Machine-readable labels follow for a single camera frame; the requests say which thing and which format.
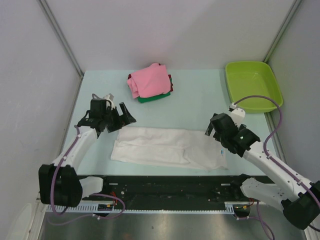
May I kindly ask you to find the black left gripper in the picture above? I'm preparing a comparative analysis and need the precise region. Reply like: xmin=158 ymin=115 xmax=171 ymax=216
xmin=101 ymin=102 xmax=136 ymax=133

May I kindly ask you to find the white t shirt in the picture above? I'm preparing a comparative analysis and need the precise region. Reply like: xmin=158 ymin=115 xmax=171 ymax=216
xmin=110 ymin=127 xmax=228 ymax=172

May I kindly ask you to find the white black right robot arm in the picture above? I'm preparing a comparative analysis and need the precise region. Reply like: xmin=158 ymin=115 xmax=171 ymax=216
xmin=205 ymin=110 xmax=320 ymax=230

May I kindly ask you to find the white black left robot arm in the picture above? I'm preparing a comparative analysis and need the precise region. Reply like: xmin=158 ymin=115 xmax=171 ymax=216
xmin=38 ymin=98 xmax=136 ymax=208

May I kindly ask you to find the green folded t shirt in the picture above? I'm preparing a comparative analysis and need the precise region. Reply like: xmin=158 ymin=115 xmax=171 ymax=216
xmin=137 ymin=91 xmax=171 ymax=103

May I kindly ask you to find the pink folded t shirt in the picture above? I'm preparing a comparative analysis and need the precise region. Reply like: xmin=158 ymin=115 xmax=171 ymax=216
xmin=127 ymin=63 xmax=171 ymax=99

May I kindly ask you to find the lime green plastic basin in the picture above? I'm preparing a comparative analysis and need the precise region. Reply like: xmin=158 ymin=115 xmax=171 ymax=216
xmin=225 ymin=61 xmax=284 ymax=106

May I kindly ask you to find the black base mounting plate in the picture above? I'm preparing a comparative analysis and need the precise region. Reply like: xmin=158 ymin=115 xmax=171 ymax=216
xmin=85 ymin=176 xmax=253 ymax=210

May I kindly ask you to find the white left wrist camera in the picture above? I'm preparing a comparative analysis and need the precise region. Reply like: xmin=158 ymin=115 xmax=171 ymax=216
xmin=103 ymin=93 xmax=116 ymax=109

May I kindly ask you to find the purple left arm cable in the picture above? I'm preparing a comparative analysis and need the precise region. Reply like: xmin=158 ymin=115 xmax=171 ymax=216
xmin=47 ymin=93 xmax=126 ymax=227

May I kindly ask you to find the white slotted cable duct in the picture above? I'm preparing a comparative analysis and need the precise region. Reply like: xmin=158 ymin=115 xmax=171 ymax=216
xmin=46 ymin=201 xmax=251 ymax=215

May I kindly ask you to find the grey aluminium corner post left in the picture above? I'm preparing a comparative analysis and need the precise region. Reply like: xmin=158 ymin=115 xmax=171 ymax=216
xmin=37 ymin=0 xmax=84 ymax=80

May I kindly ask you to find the grey aluminium corner post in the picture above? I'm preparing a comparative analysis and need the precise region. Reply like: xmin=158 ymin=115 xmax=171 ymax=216
xmin=37 ymin=0 xmax=84 ymax=80
xmin=263 ymin=0 xmax=304 ymax=64

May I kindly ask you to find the grey aluminium corner post right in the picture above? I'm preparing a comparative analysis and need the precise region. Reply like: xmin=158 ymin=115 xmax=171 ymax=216
xmin=263 ymin=0 xmax=304 ymax=64

